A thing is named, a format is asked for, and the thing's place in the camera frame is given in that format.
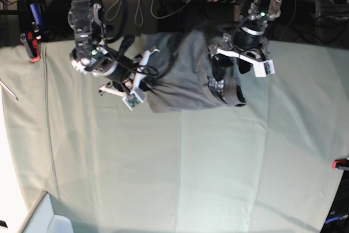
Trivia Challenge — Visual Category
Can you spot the grey t-shirt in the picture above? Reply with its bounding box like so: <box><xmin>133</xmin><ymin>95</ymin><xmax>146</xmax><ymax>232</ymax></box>
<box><xmin>140</xmin><ymin>23</ymin><xmax>246</xmax><ymax>113</ymax></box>

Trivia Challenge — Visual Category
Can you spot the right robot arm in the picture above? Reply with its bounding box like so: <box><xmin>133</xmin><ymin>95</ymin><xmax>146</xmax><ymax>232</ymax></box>
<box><xmin>68</xmin><ymin>0</ymin><xmax>138</xmax><ymax>97</ymax></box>

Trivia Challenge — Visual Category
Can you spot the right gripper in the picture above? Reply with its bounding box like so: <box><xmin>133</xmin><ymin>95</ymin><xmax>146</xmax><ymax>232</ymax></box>
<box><xmin>105</xmin><ymin>56</ymin><xmax>142</xmax><ymax>94</ymax></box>

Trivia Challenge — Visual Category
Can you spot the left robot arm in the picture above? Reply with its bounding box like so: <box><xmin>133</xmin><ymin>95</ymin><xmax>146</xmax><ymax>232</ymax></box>
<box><xmin>209</xmin><ymin>0</ymin><xmax>282</xmax><ymax>81</ymax></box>

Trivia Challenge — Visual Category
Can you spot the red black clamp right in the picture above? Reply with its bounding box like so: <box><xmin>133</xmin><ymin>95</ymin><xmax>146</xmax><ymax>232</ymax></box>
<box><xmin>332</xmin><ymin>158</ymin><xmax>349</xmax><ymax>171</ymax></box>

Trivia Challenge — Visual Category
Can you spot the light green table cloth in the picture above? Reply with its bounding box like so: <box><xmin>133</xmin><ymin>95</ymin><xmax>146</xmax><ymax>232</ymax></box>
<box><xmin>1</xmin><ymin>41</ymin><xmax>348</xmax><ymax>232</ymax></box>

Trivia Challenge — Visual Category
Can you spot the white bin corner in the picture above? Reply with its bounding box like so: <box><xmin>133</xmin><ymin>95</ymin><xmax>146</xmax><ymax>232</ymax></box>
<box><xmin>17</xmin><ymin>190</ymin><xmax>74</xmax><ymax>233</ymax></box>

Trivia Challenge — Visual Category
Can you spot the red black clamp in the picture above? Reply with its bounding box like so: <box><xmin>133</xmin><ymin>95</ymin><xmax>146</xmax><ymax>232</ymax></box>
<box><xmin>332</xmin><ymin>158</ymin><xmax>349</xmax><ymax>171</ymax></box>
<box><xmin>20</xmin><ymin>22</ymin><xmax>41</xmax><ymax>63</ymax></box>

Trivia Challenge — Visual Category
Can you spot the white looped cable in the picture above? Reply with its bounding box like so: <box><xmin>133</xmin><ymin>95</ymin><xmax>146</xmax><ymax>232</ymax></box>
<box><xmin>105</xmin><ymin>0</ymin><xmax>145</xmax><ymax>27</ymax></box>

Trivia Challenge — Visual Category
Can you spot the black round bag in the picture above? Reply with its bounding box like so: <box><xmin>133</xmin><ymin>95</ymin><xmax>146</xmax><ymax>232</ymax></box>
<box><xmin>46</xmin><ymin>0</ymin><xmax>73</xmax><ymax>38</ymax></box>

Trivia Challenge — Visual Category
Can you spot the metal rod at left edge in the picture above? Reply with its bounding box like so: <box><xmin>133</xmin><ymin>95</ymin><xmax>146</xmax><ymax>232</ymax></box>
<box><xmin>0</xmin><ymin>80</ymin><xmax>18</xmax><ymax>101</ymax></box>

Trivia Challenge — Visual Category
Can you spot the red black clamp left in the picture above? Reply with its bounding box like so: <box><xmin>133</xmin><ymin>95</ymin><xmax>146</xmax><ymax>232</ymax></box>
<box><xmin>20</xmin><ymin>22</ymin><xmax>41</xmax><ymax>63</ymax></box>

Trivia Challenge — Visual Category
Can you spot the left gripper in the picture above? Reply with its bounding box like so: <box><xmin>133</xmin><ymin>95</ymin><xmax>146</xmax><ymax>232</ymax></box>
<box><xmin>210</xmin><ymin>27</ymin><xmax>266</xmax><ymax>81</ymax></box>

